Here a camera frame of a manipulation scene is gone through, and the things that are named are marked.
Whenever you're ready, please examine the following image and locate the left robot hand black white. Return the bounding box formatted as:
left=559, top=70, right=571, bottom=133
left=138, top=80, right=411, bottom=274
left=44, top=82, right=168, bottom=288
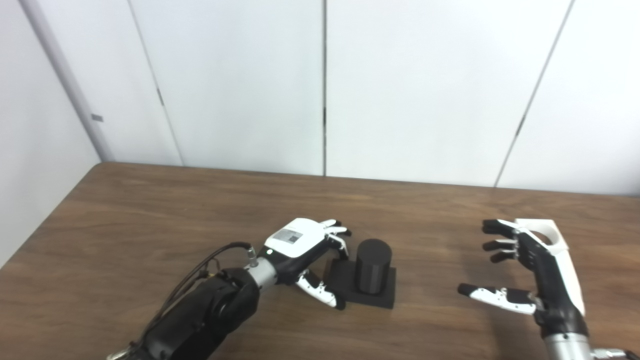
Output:
left=261, top=218, right=353, bottom=311

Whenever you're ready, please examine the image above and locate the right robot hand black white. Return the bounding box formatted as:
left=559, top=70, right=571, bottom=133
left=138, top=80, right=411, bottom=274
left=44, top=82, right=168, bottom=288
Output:
left=457, top=218, right=590, bottom=339

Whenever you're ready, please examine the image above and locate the white square piece with hole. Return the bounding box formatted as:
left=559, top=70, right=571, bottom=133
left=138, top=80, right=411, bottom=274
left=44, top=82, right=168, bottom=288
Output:
left=514, top=218, right=570, bottom=254

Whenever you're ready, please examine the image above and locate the black peg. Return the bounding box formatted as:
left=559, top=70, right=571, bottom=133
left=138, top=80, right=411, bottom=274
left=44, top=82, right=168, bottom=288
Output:
left=323, top=239, right=397, bottom=310

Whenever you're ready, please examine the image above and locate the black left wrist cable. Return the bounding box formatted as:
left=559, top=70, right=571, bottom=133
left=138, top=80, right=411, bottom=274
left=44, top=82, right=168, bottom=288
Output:
left=106, top=242, right=259, bottom=360

